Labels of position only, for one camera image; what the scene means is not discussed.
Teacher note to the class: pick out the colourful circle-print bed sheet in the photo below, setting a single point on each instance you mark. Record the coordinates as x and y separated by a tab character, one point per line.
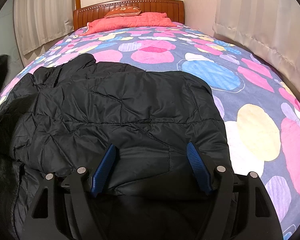
165	55

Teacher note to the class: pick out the red quilted pillow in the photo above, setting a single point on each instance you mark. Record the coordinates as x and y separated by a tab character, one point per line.
130	22

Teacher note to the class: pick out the orange printed cushion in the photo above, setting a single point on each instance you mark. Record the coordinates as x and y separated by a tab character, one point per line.
122	11

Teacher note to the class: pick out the wooden headboard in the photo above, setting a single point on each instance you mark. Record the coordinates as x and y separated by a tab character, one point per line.
95	12

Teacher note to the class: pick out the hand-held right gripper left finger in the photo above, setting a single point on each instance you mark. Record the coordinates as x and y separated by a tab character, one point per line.
106	165

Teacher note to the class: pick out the cream curtain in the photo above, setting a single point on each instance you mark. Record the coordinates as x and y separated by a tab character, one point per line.
260	17
40	17

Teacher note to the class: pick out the black puffer jacket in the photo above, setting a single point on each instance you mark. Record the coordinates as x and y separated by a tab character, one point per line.
115	105

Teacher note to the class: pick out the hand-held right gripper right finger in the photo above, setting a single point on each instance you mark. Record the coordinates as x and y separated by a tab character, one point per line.
196	162

